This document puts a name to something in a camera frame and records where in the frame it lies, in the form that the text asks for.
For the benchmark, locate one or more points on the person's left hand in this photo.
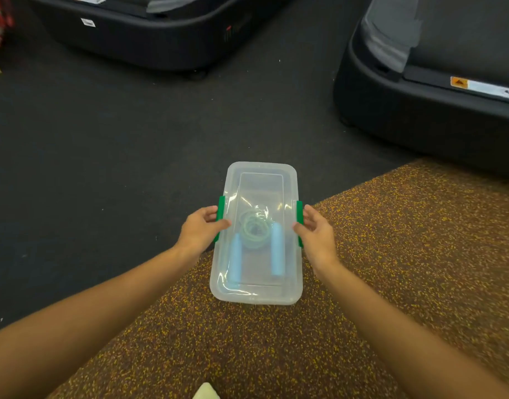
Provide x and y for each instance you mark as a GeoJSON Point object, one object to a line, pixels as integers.
{"type": "Point", "coordinates": [198, 232]}

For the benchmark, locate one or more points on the person's right hand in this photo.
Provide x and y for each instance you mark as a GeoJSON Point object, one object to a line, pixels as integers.
{"type": "Point", "coordinates": [318, 241]}

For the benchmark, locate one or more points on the clear plastic box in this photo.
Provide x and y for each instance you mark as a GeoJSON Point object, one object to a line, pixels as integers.
{"type": "Point", "coordinates": [254, 300]}

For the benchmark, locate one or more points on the person's right forearm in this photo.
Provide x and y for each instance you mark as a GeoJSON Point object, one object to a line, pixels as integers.
{"type": "Point", "coordinates": [404, 340]}

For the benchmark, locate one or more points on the person's left forearm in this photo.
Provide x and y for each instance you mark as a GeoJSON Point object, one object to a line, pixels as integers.
{"type": "Point", "coordinates": [84, 324]}

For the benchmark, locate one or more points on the black treadmill with warning sticker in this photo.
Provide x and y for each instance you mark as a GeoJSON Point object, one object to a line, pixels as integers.
{"type": "Point", "coordinates": [404, 116]}

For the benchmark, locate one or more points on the pale fabric piece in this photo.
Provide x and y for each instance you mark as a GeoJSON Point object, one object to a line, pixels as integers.
{"type": "Point", "coordinates": [205, 392]}

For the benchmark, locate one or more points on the black treadmill with red mark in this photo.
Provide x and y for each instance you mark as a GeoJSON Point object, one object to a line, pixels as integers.
{"type": "Point", "coordinates": [154, 41]}

